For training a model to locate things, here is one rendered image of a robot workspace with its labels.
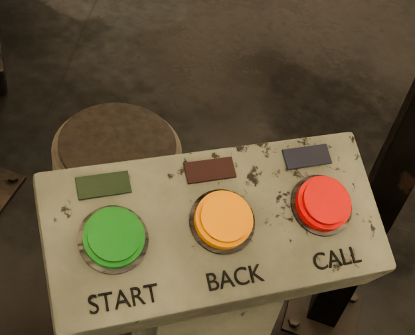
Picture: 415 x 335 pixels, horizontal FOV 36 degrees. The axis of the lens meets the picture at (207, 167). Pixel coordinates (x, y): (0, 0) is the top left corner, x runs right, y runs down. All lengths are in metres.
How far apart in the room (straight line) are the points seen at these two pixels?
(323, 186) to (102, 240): 0.16
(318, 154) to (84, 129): 0.23
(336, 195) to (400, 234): 0.83
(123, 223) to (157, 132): 0.20
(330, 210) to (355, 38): 1.29
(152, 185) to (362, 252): 0.16
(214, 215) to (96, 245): 0.08
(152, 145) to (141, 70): 0.90
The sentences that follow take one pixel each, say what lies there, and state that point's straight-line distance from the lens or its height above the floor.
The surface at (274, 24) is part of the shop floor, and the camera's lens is 1.69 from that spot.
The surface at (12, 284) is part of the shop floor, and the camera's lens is 1.11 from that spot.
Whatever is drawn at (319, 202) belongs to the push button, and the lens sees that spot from 0.45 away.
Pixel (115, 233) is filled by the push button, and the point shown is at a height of 0.61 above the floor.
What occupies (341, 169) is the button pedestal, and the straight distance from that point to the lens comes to 0.48.
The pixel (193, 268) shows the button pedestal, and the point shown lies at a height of 0.59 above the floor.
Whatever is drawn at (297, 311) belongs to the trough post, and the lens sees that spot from 1.11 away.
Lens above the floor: 0.94
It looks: 48 degrees down
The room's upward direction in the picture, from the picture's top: 10 degrees clockwise
